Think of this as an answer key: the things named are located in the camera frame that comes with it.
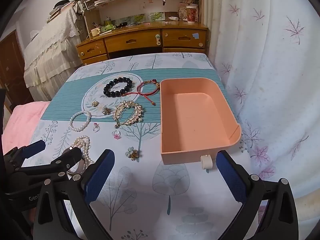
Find wooden desk hutch shelf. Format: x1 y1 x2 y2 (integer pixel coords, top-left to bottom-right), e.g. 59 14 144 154
79 0 203 28

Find red patterned cup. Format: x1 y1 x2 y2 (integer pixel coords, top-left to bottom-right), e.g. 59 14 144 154
186 4 199 24

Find wooden desk with drawers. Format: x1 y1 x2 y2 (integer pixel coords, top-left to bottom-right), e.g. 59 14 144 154
76 21 209 66

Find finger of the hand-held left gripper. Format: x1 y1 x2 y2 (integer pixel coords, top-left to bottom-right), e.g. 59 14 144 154
5 140 47 167
17 147 83 182

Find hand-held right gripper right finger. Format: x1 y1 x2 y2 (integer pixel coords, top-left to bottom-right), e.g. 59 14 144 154
216 150 300 240

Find white pearl bracelet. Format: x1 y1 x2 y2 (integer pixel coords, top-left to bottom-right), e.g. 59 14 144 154
69 110 92 132

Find red string bracelet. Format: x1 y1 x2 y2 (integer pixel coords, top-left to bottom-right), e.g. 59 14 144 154
124 79 160 106

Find white pearl necklace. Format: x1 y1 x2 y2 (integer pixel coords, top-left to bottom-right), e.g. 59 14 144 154
66 135 94 173

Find brown wooden door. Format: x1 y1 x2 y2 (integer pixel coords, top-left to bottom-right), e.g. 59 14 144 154
0 30 25 105

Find peach plastic drawer box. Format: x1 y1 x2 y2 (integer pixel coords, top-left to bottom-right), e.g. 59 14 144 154
159 78 242 170

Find cream lace cloth cover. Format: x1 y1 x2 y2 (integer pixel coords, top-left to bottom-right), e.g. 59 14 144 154
24 5 87 102

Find blue flower gold brooch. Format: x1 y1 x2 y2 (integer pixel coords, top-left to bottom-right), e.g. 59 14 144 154
126 147 140 161

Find gold leaf hair comb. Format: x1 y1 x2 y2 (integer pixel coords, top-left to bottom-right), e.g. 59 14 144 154
112 100 144 128

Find tree print tablecloth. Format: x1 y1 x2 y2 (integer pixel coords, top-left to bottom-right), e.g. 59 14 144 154
30 52 250 240

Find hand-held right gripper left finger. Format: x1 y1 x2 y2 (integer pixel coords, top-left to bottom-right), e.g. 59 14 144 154
31 149 118 240

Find pink blanket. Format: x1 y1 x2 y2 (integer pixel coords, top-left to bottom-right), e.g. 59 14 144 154
2 101 51 155

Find white leaf print curtain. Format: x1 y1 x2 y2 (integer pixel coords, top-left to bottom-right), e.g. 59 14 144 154
202 0 320 230

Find black bead bracelet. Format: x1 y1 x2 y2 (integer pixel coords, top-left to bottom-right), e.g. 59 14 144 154
103 77 133 98

